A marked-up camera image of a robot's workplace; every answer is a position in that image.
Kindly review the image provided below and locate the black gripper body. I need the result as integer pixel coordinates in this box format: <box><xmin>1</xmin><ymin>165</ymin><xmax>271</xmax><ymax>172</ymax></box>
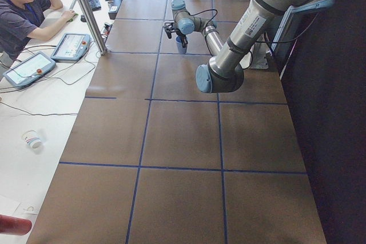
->
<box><xmin>176</xmin><ymin>30</ymin><xmax>186</xmax><ymax>39</ymax></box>

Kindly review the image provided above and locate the blue ribbed plastic cup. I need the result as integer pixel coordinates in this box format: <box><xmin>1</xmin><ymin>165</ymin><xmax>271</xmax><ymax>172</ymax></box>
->
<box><xmin>176</xmin><ymin>36</ymin><xmax>188</xmax><ymax>54</ymax></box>

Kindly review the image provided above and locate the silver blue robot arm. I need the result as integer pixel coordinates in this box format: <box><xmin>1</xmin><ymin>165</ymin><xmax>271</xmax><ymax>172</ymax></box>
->
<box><xmin>164</xmin><ymin>0</ymin><xmax>335</xmax><ymax>93</ymax></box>

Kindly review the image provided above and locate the white paper cup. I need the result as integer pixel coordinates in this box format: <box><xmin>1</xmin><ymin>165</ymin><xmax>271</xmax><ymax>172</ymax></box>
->
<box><xmin>22</xmin><ymin>130</ymin><xmax>42</xmax><ymax>149</ymax></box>

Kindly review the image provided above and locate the far teach pendant tablet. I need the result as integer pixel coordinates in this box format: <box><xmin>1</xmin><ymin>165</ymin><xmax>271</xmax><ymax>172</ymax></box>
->
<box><xmin>50</xmin><ymin>33</ymin><xmax>91</xmax><ymax>63</ymax></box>

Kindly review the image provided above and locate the teach pendant tablet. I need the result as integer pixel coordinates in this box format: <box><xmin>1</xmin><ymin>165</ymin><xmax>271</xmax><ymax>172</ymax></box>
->
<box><xmin>3</xmin><ymin>52</ymin><xmax>56</xmax><ymax>88</ymax></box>
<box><xmin>50</xmin><ymin>33</ymin><xmax>91</xmax><ymax>63</ymax></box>

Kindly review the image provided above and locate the seated man in dark shirt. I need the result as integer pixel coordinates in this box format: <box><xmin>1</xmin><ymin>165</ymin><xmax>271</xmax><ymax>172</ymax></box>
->
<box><xmin>1</xmin><ymin>0</ymin><xmax>75</xmax><ymax>61</ymax></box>

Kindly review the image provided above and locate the near teach pendant tablet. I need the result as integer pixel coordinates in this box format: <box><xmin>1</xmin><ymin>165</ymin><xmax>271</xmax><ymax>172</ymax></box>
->
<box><xmin>3</xmin><ymin>52</ymin><xmax>56</xmax><ymax>88</ymax></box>

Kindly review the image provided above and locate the red cylinder roll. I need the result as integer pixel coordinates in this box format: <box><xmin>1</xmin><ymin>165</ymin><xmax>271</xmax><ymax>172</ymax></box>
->
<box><xmin>0</xmin><ymin>215</ymin><xmax>32</xmax><ymax>235</ymax></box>

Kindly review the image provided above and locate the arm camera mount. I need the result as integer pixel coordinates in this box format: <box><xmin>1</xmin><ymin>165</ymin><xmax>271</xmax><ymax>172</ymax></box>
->
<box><xmin>162</xmin><ymin>22</ymin><xmax>177</xmax><ymax>39</ymax></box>

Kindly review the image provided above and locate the white pedestal base plate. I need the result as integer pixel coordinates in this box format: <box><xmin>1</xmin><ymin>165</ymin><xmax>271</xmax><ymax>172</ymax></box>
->
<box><xmin>247</xmin><ymin>42</ymin><xmax>270</xmax><ymax>70</ymax></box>

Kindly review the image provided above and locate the aluminium frame post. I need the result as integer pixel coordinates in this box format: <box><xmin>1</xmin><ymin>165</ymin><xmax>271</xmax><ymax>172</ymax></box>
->
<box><xmin>77</xmin><ymin>0</ymin><xmax>108</xmax><ymax>55</ymax></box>

